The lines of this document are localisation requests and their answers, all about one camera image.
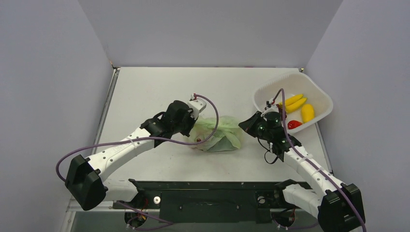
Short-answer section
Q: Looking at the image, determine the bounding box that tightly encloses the purple cable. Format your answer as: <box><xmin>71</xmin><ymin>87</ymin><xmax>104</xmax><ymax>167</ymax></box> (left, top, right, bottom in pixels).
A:
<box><xmin>56</xmin><ymin>93</ymin><xmax>220</xmax><ymax>231</ymax></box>
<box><xmin>272</xmin><ymin>88</ymin><xmax>367</xmax><ymax>232</ymax></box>

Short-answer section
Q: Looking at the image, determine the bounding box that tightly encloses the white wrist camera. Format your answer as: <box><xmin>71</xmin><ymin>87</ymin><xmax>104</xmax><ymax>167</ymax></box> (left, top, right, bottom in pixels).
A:
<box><xmin>261</xmin><ymin>99</ymin><xmax>280</xmax><ymax>116</ymax></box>
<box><xmin>187</xmin><ymin>93</ymin><xmax>207</xmax><ymax>120</ymax></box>

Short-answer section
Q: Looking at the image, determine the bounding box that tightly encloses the white plastic basket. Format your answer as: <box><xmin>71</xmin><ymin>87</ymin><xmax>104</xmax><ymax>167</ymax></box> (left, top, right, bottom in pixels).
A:
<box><xmin>252</xmin><ymin>72</ymin><xmax>333</xmax><ymax>134</ymax></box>

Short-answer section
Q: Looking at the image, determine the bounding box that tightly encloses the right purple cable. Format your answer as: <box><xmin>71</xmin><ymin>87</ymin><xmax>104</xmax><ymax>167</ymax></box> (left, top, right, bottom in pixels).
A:
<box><xmin>272</xmin><ymin>88</ymin><xmax>367</xmax><ymax>232</ymax></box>

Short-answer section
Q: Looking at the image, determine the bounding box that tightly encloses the lower yellow fake banana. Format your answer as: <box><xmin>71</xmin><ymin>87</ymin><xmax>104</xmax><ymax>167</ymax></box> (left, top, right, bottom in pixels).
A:
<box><xmin>285</xmin><ymin>97</ymin><xmax>307</xmax><ymax>114</ymax></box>

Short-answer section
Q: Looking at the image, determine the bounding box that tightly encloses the green plastic bag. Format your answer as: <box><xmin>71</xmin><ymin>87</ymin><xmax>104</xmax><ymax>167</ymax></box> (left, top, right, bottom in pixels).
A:
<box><xmin>185</xmin><ymin>116</ymin><xmax>243</xmax><ymax>153</ymax></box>

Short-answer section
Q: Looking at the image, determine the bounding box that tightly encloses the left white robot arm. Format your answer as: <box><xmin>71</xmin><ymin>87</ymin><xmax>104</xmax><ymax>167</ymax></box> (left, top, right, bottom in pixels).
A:
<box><xmin>65</xmin><ymin>100</ymin><xmax>206</xmax><ymax>211</ymax></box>

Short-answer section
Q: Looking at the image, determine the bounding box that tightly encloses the upper yellow fake banana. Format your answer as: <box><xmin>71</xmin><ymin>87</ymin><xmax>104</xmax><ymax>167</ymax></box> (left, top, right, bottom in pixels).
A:
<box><xmin>285</xmin><ymin>94</ymin><xmax>307</xmax><ymax>110</ymax></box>

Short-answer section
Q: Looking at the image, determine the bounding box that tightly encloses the red fake strawberry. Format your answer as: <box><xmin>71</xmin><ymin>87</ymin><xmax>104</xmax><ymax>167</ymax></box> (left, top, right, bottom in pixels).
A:
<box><xmin>287</xmin><ymin>120</ymin><xmax>303</xmax><ymax>130</ymax></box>

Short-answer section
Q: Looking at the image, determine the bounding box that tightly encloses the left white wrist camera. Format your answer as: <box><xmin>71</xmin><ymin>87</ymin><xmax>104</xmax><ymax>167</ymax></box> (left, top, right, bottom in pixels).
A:
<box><xmin>187</xmin><ymin>93</ymin><xmax>207</xmax><ymax>120</ymax></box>

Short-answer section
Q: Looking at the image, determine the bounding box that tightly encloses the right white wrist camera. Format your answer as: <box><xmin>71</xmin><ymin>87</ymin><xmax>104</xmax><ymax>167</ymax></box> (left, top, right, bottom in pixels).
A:
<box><xmin>261</xmin><ymin>99</ymin><xmax>280</xmax><ymax>116</ymax></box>

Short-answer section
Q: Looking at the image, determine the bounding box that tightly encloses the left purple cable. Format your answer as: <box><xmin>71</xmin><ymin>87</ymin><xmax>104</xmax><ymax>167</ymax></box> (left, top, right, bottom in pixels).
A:
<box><xmin>56</xmin><ymin>93</ymin><xmax>220</xmax><ymax>231</ymax></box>

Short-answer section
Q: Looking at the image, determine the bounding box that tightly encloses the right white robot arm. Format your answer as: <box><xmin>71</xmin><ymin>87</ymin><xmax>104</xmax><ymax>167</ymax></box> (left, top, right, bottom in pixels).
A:
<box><xmin>238</xmin><ymin>111</ymin><xmax>366</xmax><ymax>232</ymax></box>

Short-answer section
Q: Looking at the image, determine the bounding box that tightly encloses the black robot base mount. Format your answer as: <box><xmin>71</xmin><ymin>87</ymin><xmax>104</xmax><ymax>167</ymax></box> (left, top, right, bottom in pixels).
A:
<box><xmin>113</xmin><ymin>180</ymin><xmax>295</xmax><ymax>224</ymax></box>

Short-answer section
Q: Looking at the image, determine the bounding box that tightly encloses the yellow fake mango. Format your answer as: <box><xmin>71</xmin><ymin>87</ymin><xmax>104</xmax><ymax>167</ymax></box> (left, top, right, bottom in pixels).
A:
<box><xmin>300</xmin><ymin>104</ymin><xmax>315</xmax><ymax>123</ymax></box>

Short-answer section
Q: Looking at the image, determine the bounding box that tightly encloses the yellow fake banana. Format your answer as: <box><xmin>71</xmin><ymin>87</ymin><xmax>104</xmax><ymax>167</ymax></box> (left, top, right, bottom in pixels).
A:
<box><xmin>285</xmin><ymin>94</ymin><xmax>307</xmax><ymax>110</ymax></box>
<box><xmin>285</xmin><ymin>97</ymin><xmax>307</xmax><ymax>114</ymax></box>

